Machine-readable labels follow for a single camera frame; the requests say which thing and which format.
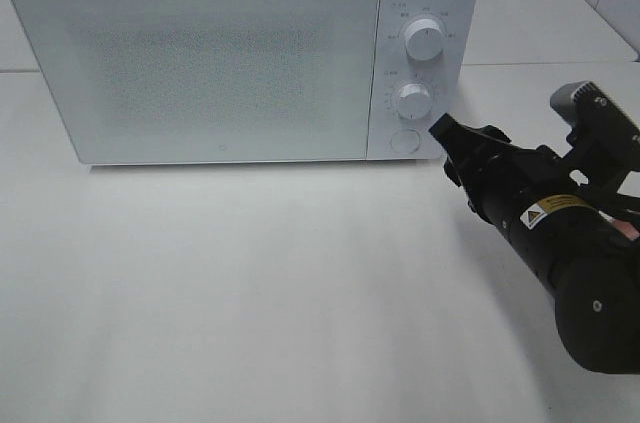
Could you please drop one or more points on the round white door button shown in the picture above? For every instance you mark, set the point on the round white door button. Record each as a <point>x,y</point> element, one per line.
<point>405,141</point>

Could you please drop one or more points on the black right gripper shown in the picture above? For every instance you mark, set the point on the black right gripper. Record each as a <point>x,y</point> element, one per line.
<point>520,190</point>

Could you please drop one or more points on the white microwave knob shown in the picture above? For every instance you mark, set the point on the white microwave knob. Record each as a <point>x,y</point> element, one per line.
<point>414,101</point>
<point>423,38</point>

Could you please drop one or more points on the white upper microwave knob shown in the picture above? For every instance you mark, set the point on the white upper microwave knob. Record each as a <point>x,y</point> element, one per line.
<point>423,38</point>

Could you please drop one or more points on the white microwave door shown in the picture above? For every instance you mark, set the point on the white microwave door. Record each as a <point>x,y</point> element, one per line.
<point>204,81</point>

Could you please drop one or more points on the white lower microwave knob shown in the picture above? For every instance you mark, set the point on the white lower microwave knob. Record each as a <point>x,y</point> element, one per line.
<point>414,101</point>

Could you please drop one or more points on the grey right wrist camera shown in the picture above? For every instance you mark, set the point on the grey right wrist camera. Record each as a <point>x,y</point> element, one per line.
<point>604,140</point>

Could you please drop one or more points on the white microwave oven body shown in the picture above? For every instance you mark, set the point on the white microwave oven body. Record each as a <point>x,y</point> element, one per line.
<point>393,68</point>

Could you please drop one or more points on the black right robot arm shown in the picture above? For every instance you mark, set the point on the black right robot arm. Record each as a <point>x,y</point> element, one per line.
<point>589,268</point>

